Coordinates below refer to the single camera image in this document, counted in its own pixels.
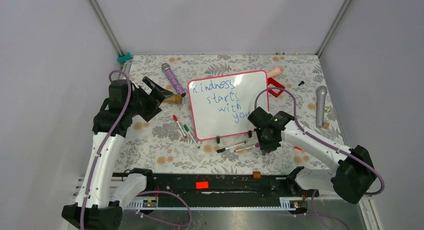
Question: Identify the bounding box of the green corner clamp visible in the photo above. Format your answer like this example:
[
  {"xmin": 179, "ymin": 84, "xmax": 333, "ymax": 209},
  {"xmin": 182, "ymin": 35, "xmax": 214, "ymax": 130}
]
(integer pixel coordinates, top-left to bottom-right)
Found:
[{"xmin": 117, "ymin": 53, "xmax": 133, "ymax": 64}]

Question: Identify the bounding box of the floral patterned mat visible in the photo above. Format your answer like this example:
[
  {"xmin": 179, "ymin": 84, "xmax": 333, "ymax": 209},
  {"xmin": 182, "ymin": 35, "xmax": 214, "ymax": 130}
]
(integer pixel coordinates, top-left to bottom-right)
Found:
[{"xmin": 114, "ymin": 55, "xmax": 343, "ymax": 174}]

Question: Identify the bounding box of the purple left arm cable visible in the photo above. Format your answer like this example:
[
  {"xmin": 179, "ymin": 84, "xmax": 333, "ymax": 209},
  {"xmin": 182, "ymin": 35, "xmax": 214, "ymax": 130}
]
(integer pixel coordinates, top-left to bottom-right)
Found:
[{"xmin": 79, "ymin": 70, "xmax": 193, "ymax": 230}]

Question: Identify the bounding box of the pink framed whiteboard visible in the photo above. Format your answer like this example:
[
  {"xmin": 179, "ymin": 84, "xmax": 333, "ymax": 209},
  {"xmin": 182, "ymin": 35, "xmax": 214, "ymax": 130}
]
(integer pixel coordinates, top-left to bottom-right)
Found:
[{"xmin": 187, "ymin": 70, "xmax": 270, "ymax": 141}]

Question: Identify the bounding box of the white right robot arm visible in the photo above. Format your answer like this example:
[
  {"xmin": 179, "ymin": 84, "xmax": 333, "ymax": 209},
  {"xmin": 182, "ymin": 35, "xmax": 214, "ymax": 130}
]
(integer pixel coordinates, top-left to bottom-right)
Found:
[{"xmin": 248, "ymin": 107, "xmax": 378, "ymax": 204}]

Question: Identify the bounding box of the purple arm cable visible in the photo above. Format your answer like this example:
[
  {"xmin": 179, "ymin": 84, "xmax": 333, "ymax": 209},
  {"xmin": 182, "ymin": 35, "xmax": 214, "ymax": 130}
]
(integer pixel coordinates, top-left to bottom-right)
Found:
[
  {"xmin": 79, "ymin": 70, "xmax": 193, "ymax": 230},
  {"xmin": 254, "ymin": 87, "xmax": 386, "ymax": 230}
]

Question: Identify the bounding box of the silver toy microphone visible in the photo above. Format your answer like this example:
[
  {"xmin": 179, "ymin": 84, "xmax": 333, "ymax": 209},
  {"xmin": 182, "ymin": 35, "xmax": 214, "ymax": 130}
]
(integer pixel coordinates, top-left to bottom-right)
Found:
[{"xmin": 315, "ymin": 86, "xmax": 328, "ymax": 128}]

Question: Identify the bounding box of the purple glitter microphone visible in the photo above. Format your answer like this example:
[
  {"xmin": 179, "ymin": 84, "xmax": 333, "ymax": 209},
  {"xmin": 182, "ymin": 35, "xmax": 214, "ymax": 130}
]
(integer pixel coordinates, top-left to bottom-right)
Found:
[{"xmin": 161, "ymin": 63, "xmax": 186, "ymax": 97}]

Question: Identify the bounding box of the brown small block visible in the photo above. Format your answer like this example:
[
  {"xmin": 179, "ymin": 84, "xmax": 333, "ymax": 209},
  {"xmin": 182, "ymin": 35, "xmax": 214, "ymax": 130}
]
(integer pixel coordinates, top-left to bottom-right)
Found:
[{"xmin": 252, "ymin": 171, "xmax": 262, "ymax": 179}]

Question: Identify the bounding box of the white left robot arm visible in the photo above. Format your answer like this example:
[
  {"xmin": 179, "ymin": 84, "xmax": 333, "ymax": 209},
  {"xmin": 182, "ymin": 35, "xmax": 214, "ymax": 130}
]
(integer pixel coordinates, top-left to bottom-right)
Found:
[{"xmin": 61, "ymin": 77, "xmax": 173, "ymax": 229}]

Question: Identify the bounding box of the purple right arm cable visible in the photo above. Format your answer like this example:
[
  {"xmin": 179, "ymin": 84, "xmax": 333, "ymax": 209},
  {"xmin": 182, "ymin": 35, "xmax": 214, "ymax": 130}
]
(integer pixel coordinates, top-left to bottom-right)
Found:
[{"xmin": 254, "ymin": 87, "xmax": 386, "ymax": 230}]

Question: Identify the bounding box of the red tape label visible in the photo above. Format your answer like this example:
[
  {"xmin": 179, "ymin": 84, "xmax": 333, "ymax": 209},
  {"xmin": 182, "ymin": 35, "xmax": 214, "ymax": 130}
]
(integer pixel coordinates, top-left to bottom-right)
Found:
[{"xmin": 195, "ymin": 181, "xmax": 209, "ymax": 190}]

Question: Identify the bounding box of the black capped marker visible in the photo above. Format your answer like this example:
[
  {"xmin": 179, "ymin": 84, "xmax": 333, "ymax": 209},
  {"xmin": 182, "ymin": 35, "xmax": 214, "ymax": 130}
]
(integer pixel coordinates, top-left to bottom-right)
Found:
[{"xmin": 216, "ymin": 141, "xmax": 246, "ymax": 153}]

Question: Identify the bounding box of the purple capped marker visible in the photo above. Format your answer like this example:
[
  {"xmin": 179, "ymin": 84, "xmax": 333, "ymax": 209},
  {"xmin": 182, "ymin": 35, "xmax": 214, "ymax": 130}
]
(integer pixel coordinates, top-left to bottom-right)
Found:
[{"xmin": 233, "ymin": 143, "xmax": 260, "ymax": 152}]

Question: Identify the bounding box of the green capped marker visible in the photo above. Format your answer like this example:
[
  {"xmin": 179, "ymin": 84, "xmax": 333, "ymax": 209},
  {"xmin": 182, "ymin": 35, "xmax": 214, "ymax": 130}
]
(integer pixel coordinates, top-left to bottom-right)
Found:
[{"xmin": 183, "ymin": 124, "xmax": 200, "ymax": 149}]

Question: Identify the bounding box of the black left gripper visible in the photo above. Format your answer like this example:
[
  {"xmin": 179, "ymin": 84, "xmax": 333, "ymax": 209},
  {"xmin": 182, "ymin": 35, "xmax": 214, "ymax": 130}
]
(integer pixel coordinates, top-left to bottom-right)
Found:
[{"xmin": 127, "ymin": 77, "xmax": 174, "ymax": 121}]

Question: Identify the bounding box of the red capped marker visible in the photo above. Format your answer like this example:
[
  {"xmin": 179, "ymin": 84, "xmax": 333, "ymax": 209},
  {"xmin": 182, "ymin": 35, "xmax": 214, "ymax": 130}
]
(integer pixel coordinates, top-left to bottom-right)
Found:
[{"xmin": 172, "ymin": 115, "xmax": 187, "ymax": 138}]

